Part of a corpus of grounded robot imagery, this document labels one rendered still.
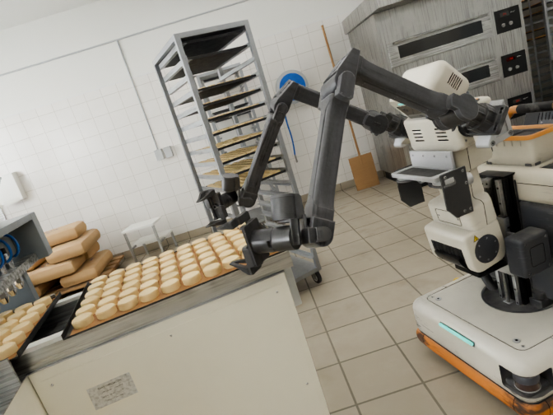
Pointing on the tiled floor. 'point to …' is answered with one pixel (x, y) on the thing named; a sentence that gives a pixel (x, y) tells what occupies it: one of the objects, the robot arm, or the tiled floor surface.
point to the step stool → (147, 235)
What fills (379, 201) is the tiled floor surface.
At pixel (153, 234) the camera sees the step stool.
